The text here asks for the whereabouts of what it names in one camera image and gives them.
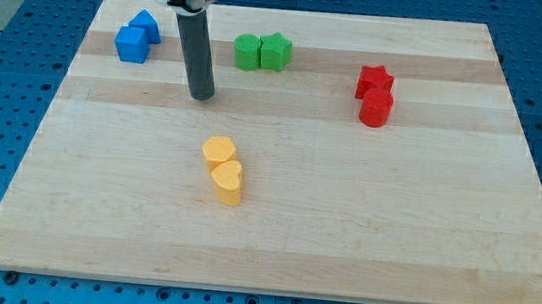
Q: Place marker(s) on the wooden board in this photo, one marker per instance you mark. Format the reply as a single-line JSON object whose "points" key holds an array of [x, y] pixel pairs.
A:
{"points": [[441, 205]]}

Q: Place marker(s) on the yellow hexagon block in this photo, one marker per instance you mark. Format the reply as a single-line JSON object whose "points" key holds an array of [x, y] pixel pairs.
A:
{"points": [[218, 150]]}

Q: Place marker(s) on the red cylinder block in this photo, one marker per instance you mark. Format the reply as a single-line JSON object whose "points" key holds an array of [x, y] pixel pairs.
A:
{"points": [[376, 106]]}

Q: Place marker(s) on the blue cube block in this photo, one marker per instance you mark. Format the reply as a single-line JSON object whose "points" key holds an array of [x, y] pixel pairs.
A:
{"points": [[132, 44]]}

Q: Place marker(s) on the green cylinder block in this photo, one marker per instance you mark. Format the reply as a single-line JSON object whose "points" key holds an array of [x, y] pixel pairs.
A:
{"points": [[247, 50]]}

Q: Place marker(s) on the green star block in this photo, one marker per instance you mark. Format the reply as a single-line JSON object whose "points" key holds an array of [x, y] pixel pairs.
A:
{"points": [[276, 51]]}

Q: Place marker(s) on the blue pentagon block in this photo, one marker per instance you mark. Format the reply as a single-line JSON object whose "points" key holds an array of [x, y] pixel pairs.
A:
{"points": [[144, 20]]}

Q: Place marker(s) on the yellow heart block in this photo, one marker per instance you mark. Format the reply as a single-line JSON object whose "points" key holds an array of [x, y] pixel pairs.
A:
{"points": [[228, 182]]}

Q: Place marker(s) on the red star block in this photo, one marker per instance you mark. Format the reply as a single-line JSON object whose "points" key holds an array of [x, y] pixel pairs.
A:
{"points": [[373, 77]]}

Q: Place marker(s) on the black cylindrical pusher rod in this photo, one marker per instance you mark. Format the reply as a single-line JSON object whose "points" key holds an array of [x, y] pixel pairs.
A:
{"points": [[196, 50]]}

